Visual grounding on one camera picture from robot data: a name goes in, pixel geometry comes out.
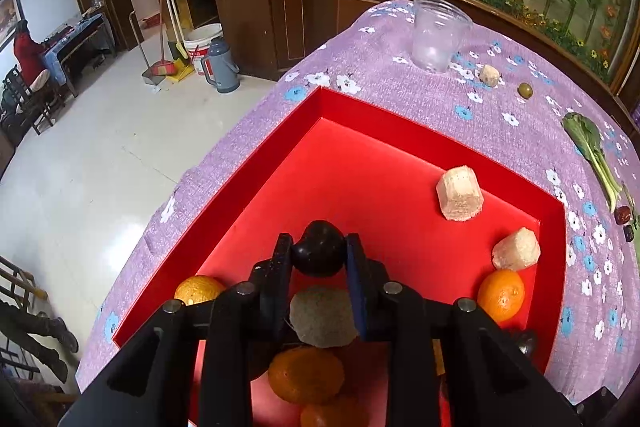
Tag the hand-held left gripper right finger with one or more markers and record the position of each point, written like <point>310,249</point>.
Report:
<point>359,297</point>

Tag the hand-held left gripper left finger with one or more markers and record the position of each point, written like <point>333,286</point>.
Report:
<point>282,297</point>

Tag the large orange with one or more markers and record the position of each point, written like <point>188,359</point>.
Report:
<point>306,374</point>

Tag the red cardboard box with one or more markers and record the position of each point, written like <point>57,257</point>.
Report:
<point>375,167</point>

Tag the purple floral tablecloth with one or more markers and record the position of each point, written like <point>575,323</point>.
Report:
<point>400,77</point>

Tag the person's leg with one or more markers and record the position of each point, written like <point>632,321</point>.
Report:
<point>55,332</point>
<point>50,364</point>

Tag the grey thermos jug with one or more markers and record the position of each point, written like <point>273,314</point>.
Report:
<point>222,69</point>

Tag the metal dustpan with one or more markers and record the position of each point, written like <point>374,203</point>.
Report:
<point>152,79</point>

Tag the beige cake piece near cup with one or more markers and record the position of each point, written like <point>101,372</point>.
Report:
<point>490,76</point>

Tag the red broom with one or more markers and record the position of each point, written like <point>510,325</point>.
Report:
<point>162,69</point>

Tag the white bucket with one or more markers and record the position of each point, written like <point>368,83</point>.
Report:
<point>200,47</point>

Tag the wooden chair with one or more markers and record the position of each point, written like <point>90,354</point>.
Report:
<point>20,277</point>

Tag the green olive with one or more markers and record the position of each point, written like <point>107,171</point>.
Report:
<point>525,90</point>

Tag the clear plastic cup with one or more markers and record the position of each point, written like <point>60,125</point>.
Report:
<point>437,42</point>

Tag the small red date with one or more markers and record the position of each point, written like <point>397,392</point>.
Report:
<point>623,215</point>

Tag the wooden cabinet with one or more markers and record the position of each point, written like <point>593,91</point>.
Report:
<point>250,22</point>

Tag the small dark plum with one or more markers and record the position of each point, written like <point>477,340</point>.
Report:
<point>628,233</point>

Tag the bok choy stalk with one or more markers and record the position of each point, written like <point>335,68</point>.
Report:
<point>585,134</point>

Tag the dark chair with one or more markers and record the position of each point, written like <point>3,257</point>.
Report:
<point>25,102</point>

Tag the dark side table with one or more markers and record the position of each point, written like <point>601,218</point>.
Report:
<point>75,39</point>

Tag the framed wall picture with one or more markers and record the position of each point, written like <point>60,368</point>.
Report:
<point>10,14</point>

